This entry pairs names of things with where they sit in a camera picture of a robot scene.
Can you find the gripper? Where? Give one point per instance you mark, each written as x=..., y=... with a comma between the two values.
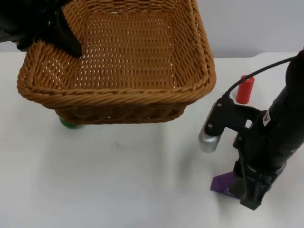
x=278, y=137
x=38, y=21

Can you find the purple triangular block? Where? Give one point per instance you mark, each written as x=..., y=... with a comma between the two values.
x=222, y=184

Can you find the pale brown wicker basket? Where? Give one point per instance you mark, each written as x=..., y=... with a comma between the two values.
x=128, y=61

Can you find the red cylinder block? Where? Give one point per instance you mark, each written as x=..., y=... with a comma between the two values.
x=244, y=90

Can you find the green ball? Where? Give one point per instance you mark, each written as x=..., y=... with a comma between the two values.
x=70, y=124

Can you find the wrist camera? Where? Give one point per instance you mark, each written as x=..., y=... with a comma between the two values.
x=210, y=133

